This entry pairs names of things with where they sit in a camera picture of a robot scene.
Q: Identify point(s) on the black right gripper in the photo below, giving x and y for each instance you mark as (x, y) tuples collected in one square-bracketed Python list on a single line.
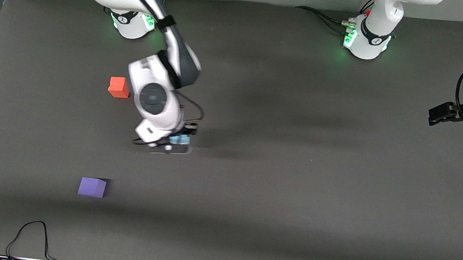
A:
[(190, 129)]

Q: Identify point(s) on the blue foam block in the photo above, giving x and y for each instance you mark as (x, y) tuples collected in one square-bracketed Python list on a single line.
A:
[(179, 139)]

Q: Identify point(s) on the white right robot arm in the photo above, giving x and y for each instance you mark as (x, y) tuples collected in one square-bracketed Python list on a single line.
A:
[(156, 99)]

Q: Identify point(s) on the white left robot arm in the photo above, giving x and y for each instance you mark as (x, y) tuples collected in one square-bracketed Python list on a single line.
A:
[(370, 37)]

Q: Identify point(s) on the orange foam block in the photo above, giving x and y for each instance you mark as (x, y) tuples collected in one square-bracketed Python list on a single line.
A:
[(119, 87)]

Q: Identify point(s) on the purple foam block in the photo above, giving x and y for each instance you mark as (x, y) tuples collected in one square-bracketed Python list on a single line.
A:
[(92, 187)]

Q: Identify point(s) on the dark grey table mat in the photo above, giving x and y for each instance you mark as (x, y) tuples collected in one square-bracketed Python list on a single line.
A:
[(251, 184)]

